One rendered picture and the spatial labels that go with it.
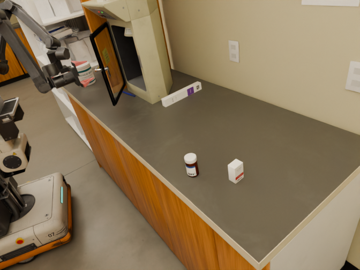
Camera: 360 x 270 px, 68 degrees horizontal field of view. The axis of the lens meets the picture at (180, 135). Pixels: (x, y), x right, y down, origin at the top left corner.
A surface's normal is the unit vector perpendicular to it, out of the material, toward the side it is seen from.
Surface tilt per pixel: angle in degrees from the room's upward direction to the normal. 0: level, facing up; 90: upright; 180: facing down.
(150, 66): 90
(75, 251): 0
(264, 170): 0
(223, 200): 0
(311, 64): 90
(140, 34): 90
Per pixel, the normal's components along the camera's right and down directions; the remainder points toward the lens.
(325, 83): -0.79, 0.45
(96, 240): -0.17, -0.81
